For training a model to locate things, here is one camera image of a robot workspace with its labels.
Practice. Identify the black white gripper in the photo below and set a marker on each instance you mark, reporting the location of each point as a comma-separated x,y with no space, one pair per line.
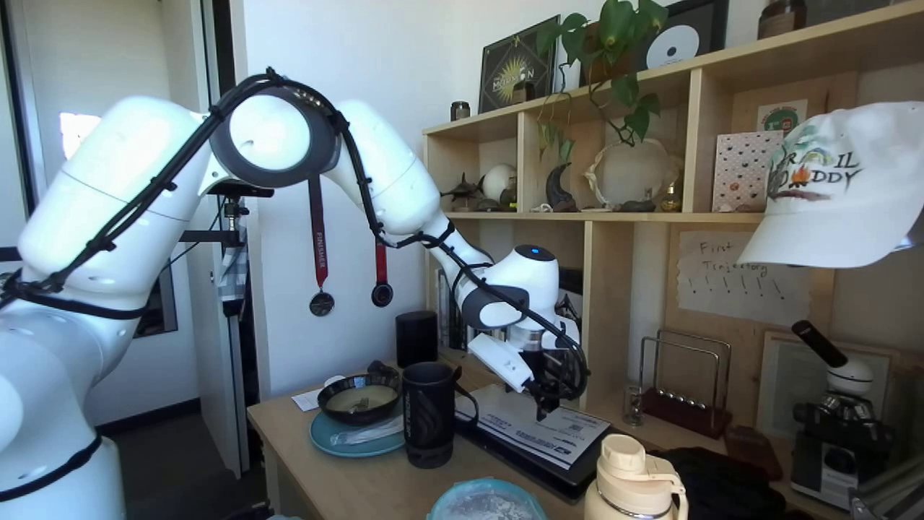
547,373

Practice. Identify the black laptop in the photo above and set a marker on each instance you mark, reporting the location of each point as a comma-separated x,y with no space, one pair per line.
558,450

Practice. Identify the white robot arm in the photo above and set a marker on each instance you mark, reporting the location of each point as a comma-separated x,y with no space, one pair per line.
108,224

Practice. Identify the newton's cradle desk toy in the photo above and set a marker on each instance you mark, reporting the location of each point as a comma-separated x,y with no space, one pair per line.
682,379

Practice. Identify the black mug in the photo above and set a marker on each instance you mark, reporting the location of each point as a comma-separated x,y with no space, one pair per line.
432,411

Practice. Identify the cream insulated water bottle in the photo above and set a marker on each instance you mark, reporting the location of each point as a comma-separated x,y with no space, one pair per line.
632,484

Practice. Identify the black cylindrical speaker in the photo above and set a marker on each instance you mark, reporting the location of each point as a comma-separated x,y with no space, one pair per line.
417,338

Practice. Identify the black bowl with food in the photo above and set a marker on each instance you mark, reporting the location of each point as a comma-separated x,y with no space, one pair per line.
365,398

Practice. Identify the wooden shelving unit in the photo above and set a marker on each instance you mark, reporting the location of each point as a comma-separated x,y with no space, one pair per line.
672,270

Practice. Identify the cream ceramic vase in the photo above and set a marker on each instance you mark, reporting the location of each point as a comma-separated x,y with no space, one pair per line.
627,177

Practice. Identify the teal round plate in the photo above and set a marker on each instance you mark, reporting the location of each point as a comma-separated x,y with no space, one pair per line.
356,439

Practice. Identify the white dotted card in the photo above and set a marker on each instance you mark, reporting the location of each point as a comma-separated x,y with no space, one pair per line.
743,169

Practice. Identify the black white microscope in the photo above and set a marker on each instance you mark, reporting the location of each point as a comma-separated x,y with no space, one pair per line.
842,442

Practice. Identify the framed dark picture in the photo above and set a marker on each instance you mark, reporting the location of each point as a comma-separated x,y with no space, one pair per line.
519,67

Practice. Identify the green trailing potted plant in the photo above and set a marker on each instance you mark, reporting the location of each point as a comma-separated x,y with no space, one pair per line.
610,44

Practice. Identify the white baseball cap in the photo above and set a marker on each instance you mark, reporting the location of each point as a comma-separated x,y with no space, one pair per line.
845,188

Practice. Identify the framed vinyl disc picture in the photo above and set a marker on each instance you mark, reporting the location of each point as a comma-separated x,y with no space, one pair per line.
694,28

